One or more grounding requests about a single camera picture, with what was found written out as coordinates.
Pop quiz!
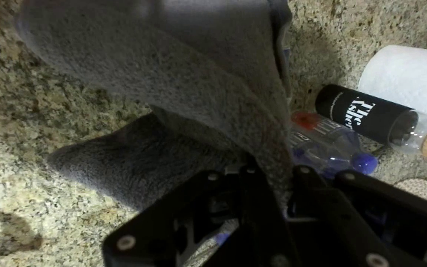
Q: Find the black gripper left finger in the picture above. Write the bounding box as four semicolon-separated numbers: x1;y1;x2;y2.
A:
101;163;296;267

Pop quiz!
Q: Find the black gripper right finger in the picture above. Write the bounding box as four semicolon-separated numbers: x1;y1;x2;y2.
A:
287;165;427;267

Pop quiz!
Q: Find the black bottle wooden cap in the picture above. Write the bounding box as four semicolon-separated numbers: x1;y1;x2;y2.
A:
313;82;427;166

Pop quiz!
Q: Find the round woven coaster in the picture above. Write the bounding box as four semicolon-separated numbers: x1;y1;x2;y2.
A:
395;177;427;205

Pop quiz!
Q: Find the grey terry towel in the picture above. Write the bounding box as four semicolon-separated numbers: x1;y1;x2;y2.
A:
14;0;297;212

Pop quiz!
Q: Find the clear plastic bottle pack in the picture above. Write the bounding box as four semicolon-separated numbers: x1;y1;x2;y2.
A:
287;110;382;181

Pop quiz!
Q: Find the white paper towel roll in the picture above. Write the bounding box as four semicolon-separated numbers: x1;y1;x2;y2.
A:
355;43;427;144

